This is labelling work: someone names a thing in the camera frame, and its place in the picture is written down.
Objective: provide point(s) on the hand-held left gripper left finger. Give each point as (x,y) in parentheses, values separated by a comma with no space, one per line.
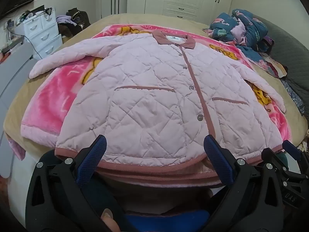
(97,149)

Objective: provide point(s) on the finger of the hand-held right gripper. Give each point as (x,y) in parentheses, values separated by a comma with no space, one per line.
(291,148)
(270,155)

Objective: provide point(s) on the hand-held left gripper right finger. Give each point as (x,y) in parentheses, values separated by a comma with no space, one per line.
(218,159)

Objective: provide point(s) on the pink quilted jacket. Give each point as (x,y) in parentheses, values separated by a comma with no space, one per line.
(149,96)

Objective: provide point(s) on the pile of dark clothes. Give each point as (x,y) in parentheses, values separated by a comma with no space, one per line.
(77,21)

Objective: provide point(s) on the person's left hand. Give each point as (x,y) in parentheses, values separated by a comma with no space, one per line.
(109,222)

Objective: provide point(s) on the dark patterned cloth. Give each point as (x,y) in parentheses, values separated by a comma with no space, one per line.
(295,96)

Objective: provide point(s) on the pink cartoon printed blanket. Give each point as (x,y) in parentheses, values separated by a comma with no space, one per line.
(55,96)

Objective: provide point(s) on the person's blue clothing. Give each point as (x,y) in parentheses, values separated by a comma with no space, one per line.
(169,222)

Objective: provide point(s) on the patchwork floral cloth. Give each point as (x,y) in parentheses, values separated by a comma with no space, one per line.
(270,64)

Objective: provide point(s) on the grey quilted headboard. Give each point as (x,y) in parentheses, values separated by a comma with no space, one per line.
(289,50)

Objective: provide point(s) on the grey panel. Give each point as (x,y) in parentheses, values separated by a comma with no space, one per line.
(14,82)

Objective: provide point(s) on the blue flamingo print quilt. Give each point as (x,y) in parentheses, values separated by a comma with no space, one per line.
(243,29)

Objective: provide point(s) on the white drawer cabinet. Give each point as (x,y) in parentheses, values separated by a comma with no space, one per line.
(42,33)

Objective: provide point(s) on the purple cloth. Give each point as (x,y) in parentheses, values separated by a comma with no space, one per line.
(63,18)

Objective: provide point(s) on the bed with beige cover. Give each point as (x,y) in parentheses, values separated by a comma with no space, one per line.
(135,18)

